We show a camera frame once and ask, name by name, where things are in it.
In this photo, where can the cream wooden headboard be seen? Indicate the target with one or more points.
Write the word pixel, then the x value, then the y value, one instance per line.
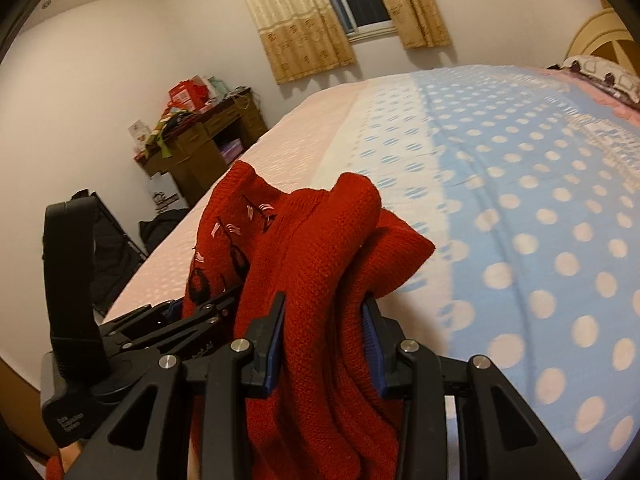
pixel 600 35

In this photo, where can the black frame bag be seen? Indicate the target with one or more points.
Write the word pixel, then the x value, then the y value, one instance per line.
pixel 112 255

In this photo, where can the red gift box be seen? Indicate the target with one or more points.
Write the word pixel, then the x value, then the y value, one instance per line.
pixel 187 95

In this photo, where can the patterned pillow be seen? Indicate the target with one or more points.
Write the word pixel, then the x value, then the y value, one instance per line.
pixel 595 70

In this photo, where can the pale green bag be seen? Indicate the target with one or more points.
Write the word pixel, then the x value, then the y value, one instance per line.
pixel 218 88

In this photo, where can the black soft bag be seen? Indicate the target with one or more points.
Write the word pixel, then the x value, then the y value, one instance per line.
pixel 162 227

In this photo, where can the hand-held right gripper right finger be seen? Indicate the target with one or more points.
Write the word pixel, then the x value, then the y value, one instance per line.
pixel 372 350

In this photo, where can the recessed ceiling light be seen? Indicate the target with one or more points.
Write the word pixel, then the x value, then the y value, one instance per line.
pixel 46 5

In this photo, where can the purple box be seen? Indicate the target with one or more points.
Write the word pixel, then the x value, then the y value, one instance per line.
pixel 232 150

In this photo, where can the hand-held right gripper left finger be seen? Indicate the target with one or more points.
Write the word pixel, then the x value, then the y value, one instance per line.
pixel 272 355

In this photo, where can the white printed box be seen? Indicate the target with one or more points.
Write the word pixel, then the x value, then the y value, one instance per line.
pixel 164 199

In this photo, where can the pink and blue dotted blanket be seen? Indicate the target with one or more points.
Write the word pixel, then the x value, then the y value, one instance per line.
pixel 500 210

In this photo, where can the brown wooden desk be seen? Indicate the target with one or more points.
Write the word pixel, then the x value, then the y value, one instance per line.
pixel 200 155

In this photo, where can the beige patterned curtain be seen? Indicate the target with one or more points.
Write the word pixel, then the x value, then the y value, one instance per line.
pixel 410 5
pixel 295 25

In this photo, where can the white card box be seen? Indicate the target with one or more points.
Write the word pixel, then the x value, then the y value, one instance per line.
pixel 139 136

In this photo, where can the red knit sweater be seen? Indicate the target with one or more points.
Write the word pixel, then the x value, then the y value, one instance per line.
pixel 320 260

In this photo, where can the green ribbon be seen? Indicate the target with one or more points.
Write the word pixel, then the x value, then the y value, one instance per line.
pixel 162 147

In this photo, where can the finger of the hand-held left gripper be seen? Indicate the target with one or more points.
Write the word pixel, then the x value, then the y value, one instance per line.
pixel 150 317
pixel 200 325

